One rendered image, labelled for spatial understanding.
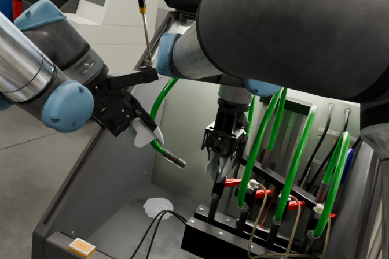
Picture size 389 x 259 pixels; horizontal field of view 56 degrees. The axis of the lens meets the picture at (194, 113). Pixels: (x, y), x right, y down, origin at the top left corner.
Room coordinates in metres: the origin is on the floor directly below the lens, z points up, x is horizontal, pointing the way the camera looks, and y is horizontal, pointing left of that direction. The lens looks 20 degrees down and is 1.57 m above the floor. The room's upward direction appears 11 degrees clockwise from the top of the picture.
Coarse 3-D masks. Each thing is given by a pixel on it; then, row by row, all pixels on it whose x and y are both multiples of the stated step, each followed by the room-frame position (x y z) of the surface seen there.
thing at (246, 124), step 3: (240, 114) 0.76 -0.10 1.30; (243, 114) 0.76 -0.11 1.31; (240, 117) 0.76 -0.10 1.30; (243, 117) 0.76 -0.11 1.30; (246, 117) 0.79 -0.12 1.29; (240, 120) 0.75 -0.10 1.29; (243, 120) 0.77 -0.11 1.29; (246, 120) 0.80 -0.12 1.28; (240, 123) 0.76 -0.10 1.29; (243, 123) 0.78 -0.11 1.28; (246, 123) 0.80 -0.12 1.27; (249, 123) 0.84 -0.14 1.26; (243, 126) 0.78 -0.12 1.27; (246, 126) 0.81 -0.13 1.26; (246, 129) 0.82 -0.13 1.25
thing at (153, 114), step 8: (176, 80) 0.75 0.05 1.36; (168, 88) 0.73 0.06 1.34; (160, 96) 0.73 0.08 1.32; (160, 104) 0.72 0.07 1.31; (152, 112) 0.71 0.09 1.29; (248, 112) 0.99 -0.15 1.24; (248, 120) 0.99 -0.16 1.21; (248, 128) 0.99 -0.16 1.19; (152, 144) 0.72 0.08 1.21; (160, 152) 0.74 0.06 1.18
